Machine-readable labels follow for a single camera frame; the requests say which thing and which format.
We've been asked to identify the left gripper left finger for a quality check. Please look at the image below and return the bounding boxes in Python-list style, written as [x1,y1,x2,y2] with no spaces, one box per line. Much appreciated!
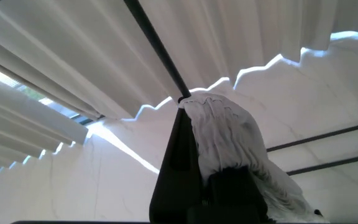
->
[149,108,205,222]

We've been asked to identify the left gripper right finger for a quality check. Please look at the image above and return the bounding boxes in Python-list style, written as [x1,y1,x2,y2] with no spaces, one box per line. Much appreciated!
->
[208,166,269,222]

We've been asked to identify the black clothes rack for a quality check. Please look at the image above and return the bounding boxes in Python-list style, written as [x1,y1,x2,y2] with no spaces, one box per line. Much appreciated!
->
[0,0,358,177]

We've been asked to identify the pale grey shorts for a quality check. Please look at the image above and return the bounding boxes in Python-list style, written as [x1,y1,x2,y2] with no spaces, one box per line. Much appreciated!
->
[177,92,329,223]

